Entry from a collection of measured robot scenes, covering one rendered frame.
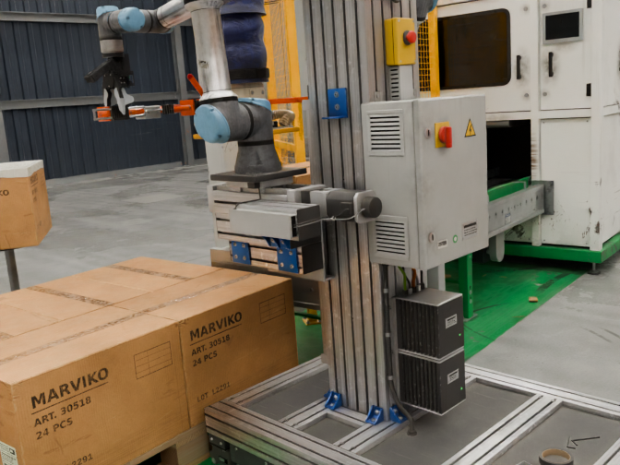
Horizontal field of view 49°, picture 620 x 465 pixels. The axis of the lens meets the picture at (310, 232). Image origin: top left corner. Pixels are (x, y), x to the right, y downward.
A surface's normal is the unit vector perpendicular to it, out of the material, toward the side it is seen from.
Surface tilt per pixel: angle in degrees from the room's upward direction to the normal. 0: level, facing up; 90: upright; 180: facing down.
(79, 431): 90
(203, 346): 90
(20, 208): 90
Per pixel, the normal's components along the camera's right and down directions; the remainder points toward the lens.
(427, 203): 0.71, 0.09
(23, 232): 0.25, 0.17
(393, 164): -0.70, 0.18
